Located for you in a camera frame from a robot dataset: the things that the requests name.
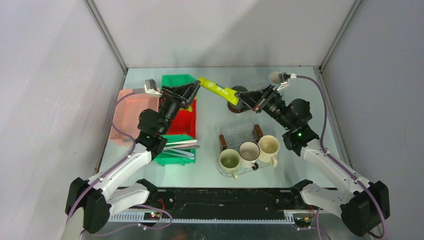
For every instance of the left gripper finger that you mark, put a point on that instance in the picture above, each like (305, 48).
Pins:
(188, 93)
(173, 93)

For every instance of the light blue mug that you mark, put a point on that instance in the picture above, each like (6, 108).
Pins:
(276, 77)

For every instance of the cream mug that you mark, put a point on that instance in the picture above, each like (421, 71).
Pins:
(269, 148)

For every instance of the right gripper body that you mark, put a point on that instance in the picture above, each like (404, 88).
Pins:
(275, 108)

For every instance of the green bin with toothbrushes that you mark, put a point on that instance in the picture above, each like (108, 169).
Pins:
(167, 159)

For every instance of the green mug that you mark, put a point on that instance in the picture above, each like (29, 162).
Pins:
(229, 160)

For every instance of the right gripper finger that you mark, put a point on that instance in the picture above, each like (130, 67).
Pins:
(264, 94)
(246, 98)

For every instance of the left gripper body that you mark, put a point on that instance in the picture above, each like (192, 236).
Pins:
(169, 108)

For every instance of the white ribbed mug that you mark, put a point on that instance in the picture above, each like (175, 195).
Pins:
(249, 153)

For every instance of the clear holder with brown ends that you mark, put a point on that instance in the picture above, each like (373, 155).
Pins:
(234, 137)

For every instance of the red plastic bin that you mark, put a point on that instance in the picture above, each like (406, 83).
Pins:
(185, 122)

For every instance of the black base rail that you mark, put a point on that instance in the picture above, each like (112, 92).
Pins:
(236, 205)

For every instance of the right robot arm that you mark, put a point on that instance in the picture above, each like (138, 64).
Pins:
(305, 143)

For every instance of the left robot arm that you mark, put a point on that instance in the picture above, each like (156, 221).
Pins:
(116, 165)

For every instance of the white toothbrush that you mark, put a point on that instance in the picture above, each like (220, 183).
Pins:
(190, 141)

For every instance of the black mug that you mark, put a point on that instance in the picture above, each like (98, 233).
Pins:
(239, 89)

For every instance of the clear textured oval tray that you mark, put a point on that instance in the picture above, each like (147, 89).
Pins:
(241, 170)

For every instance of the brown wooden oval tray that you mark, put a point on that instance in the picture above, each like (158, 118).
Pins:
(238, 108)

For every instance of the green bin at back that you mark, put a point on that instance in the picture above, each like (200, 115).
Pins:
(176, 80)

